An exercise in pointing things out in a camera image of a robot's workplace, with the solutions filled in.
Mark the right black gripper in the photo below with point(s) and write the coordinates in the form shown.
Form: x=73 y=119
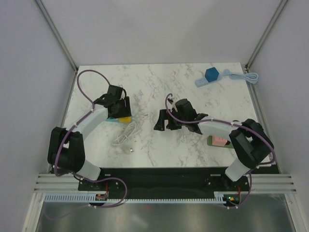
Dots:
x=160 y=124

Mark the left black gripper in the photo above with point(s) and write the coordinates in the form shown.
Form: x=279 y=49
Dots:
x=126 y=111

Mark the yellow cube socket plug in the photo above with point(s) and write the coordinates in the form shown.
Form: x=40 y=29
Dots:
x=127 y=119

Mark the teal power strip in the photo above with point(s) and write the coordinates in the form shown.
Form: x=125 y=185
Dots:
x=116 y=120

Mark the pink cube socket plug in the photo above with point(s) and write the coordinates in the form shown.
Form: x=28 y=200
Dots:
x=218 y=141

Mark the green power strip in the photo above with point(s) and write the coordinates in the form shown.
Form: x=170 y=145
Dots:
x=228 y=145

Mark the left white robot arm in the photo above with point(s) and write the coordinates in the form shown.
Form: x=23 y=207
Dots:
x=66 y=151

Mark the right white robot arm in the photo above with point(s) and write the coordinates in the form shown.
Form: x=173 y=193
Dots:
x=247 y=138

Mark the dark blue cube socket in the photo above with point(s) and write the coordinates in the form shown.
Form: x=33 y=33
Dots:
x=211 y=74

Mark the light blue power strip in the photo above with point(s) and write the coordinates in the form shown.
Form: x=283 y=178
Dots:
x=204 y=81

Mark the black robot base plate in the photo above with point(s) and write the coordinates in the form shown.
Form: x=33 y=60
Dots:
x=165 y=183

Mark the right aluminium corner post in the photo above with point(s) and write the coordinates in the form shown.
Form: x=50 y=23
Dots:
x=269 y=28

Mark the aluminium corner post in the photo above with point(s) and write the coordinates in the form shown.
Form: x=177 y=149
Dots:
x=51 y=25
x=269 y=28

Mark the aluminium front frame rail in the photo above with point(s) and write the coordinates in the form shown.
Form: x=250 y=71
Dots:
x=262 y=183

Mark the white slotted cable duct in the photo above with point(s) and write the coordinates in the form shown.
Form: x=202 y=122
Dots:
x=99 y=198

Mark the left aluminium corner post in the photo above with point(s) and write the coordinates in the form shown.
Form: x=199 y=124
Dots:
x=51 y=25

